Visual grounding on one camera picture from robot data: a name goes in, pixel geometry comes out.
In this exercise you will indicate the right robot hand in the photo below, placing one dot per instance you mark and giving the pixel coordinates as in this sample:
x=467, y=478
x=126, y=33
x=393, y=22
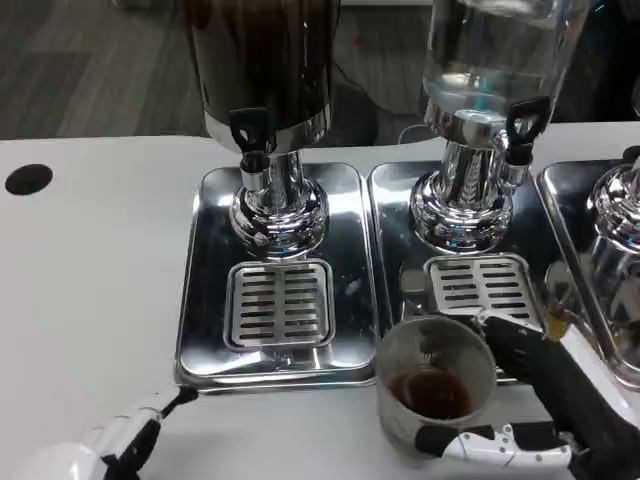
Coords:
x=550, y=380

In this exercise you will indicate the clear drink dispenser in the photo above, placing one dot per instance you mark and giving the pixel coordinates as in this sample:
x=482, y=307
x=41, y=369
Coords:
x=480, y=100

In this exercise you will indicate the black tap lever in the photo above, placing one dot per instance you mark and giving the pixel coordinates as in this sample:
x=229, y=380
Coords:
x=246, y=132
x=522, y=125

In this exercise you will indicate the dark drink dispenser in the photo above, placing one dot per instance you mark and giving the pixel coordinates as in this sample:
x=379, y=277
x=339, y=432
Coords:
x=260, y=75

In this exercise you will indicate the slotted steel drip grid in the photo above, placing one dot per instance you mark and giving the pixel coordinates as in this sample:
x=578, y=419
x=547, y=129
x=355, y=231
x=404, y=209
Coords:
x=280, y=300
x=475, y=285

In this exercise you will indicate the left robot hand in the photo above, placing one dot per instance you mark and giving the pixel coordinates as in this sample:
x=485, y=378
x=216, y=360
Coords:
x=125, y=435

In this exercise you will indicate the steel drip tray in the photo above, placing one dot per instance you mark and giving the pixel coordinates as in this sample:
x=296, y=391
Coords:
x=205, y=280
x=390, y=225
x=562, y=200

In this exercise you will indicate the black round counter grommet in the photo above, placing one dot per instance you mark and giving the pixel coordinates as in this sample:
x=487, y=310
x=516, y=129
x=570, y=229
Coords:
x=28, y=179

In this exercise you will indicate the clear ribbed glass cup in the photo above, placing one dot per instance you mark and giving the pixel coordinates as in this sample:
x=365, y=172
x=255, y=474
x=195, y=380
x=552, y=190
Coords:
x=400, y=420

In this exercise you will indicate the chrome dispenser base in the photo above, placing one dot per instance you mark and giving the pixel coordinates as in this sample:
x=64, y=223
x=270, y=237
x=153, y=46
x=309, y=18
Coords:
x=615, y=210

